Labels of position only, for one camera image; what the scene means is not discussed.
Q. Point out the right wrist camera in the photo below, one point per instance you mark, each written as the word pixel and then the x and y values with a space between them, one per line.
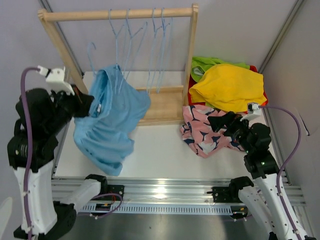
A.
pixel 253 112

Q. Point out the blue hanger of green shorts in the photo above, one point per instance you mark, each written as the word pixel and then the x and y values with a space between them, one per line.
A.
pixel 163 45

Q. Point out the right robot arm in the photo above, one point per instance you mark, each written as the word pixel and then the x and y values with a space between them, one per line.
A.
pixel 263 192

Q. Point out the yellow shorts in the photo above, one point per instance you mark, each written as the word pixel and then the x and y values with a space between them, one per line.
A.
pixel 230 85

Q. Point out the green shorts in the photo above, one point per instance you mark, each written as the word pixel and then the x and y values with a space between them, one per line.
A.
pixel 200 64

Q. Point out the wooden clothes rack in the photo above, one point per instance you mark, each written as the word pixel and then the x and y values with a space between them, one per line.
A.
pixel 167 104

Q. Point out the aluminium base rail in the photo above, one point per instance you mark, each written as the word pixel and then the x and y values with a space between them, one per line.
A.
pixel 166 191

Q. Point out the pink patterned shorts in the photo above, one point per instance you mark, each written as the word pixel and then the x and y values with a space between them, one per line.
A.
pixel 197 132

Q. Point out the light blue shorts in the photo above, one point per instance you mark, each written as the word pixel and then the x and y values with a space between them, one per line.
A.
pixel 117 108

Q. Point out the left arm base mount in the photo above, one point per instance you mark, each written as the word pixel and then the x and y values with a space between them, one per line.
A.
pixel 113 188

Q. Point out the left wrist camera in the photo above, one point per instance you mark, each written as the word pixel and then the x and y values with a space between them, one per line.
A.
pixel 56 79

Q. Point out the blue hanger of yellow shorts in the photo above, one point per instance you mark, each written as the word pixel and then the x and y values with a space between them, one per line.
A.
pixel 151 59

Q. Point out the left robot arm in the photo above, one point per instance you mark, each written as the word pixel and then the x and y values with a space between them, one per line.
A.
pixel 31 152

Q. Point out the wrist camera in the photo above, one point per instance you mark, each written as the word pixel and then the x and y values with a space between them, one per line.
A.
pixel 253 112
pixel 56 79

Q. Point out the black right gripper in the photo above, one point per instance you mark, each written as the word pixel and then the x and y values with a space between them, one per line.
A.
pixel 230 120

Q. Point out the orange shorts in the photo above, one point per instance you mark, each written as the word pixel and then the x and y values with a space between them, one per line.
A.
pixel 260 100

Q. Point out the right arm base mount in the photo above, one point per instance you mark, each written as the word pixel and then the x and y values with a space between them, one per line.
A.
pixel 222 194

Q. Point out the blue hanger of pink shorts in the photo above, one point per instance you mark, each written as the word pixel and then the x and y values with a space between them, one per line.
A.
pixel 116 35

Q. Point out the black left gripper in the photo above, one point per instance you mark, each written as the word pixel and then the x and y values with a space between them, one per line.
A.
pixel 83 102

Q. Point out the slotted cable duct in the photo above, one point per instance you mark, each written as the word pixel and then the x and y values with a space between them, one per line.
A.
pixel 169 209

